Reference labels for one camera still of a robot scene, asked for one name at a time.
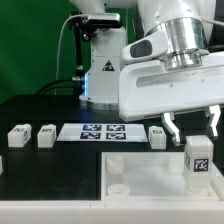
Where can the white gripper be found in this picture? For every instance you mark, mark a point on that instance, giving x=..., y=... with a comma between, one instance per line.
x=148, y=90

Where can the white square tabletop part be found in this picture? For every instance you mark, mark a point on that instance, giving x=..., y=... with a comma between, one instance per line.
x=148, y=176

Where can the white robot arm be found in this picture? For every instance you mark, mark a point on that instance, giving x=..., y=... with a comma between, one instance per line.
x=187, y=23

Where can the white front obstacle bar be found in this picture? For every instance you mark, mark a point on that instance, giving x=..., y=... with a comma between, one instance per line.
x=111, y=212

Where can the white sheet with fiducial markers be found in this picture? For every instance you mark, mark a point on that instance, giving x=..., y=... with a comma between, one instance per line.
x=72, y=132

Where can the white left obstacle piece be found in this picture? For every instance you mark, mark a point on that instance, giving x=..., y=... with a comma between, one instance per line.
x=1, y=166

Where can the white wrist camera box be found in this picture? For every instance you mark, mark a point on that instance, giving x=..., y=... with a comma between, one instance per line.
x=145, y=49

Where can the black mounted camera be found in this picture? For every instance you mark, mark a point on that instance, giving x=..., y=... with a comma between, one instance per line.
x=102, y=20

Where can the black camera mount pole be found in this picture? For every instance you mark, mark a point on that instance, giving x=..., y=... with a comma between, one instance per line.
x=83, y=30

